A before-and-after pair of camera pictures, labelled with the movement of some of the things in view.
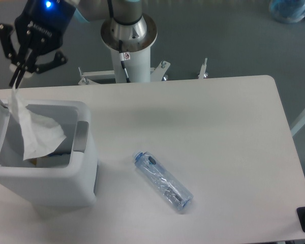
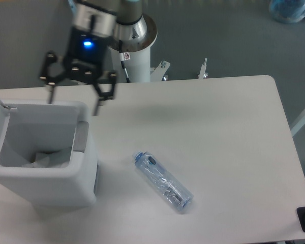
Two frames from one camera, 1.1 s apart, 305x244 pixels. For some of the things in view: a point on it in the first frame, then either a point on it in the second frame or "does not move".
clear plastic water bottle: [162, 180] does not move
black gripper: [41, 27] to [85, 61]
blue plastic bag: [293, 11] does not move
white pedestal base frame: [156, 73] does not move
